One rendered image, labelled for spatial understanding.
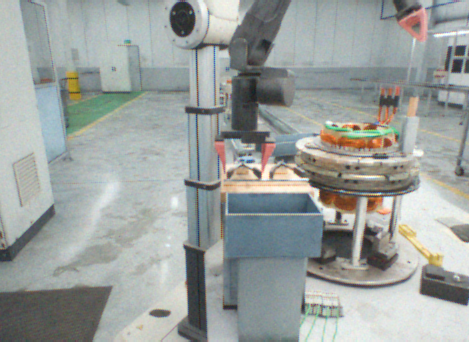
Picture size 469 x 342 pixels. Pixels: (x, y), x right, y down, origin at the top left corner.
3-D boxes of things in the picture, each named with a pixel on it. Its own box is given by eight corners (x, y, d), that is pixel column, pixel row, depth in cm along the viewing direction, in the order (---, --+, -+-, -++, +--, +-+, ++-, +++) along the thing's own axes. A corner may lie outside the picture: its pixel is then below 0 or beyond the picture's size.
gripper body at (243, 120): (270, 140, 70) (271, 103, 68) (220, 140, 70) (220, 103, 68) (266, 134, 77) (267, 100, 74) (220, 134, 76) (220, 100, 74)
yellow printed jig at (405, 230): (444, 266, 95) (447, 255, 94) (431, 266, 94) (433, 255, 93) (406, 229, 115) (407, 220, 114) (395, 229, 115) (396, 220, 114)
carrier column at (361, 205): (360, 268, 89) (370, 193, 83) (350, 268, 89) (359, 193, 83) (357, 263, 92) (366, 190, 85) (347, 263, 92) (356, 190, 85)
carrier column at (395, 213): (396, 247, 100) (407, 179, 94) (388, 247, 100) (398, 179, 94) (392, 243, 102) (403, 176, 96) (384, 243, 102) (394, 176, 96)
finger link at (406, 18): (435, 34, 99) (422, 4, 99) (434, 32, 93) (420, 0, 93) (410, 47, 103) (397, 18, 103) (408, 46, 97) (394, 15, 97)
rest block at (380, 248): (371, 253, 93) (373, 236, 91) (380, 246, 96) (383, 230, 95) (387, 260, 90) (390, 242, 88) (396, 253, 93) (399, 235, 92)
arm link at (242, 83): (240, 71, 73) (226, 72, 68) (269, 72, 70) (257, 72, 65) (239, 104, 75) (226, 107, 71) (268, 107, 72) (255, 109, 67)
